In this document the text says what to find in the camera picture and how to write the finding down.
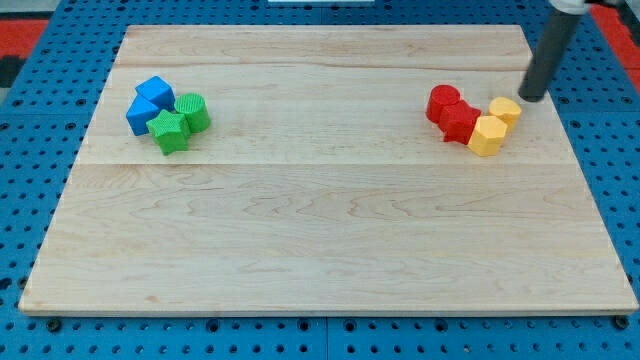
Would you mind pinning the blue cube block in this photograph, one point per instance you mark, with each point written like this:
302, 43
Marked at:
157, 91

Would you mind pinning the red star block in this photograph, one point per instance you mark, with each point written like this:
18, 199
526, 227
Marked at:
457, 122

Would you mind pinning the yellow hexagon block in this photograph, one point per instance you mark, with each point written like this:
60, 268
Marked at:
488, 136

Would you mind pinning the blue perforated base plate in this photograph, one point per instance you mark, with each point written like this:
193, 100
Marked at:
43, 122

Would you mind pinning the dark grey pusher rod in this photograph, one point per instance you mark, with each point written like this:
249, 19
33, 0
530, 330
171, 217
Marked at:
548, 53

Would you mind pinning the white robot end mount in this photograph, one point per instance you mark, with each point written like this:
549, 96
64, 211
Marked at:
571, 7

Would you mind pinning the red cylinder block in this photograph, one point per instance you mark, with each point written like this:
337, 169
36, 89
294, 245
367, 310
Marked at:
441, 96

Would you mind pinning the light wooden board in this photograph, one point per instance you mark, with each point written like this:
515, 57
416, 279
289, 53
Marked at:
321, 189

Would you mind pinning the green star block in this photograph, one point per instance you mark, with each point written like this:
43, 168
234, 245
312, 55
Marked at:
170, 131

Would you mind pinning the yellow heart block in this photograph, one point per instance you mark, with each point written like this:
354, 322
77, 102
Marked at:
506, 110

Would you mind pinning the green cylinder block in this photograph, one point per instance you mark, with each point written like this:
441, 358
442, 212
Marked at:
193, 107

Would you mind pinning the blue triangle block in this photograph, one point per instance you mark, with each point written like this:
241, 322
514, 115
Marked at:
140, 111

